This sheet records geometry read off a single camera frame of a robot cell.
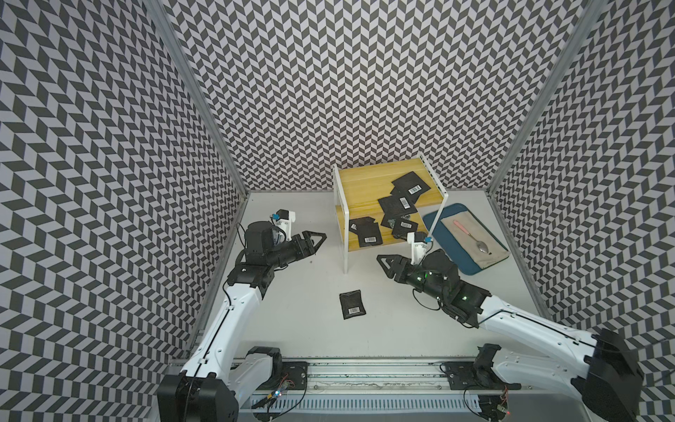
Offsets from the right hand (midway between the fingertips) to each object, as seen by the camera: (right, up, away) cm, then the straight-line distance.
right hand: (381, 263), depth 75 cm
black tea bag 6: (+8, +10, +12) cm, 17 cm away
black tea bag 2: (+3, +16, -4) cm, 17 cm away
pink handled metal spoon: (+42, +1, +25) cm, 48 cm away
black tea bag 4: (-7, +10, +13) cm, 18 cm away
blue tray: (+35, -4, +23) cm, 42 cm away
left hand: (-18, +6, +1) cm, 19 cm away
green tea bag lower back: (+5, +11, +13) cm, 18 cm away
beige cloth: (+47, 0, +24) cm, 53 cm away
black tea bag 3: (+8, +22, -1) cm, 24 cm away
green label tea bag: (+5, +20, -1) cm, 21 cm away
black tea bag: (-8, -16, +12) cm, 22 cm away
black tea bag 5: (-3, +7, +10) cm, 13 cm away
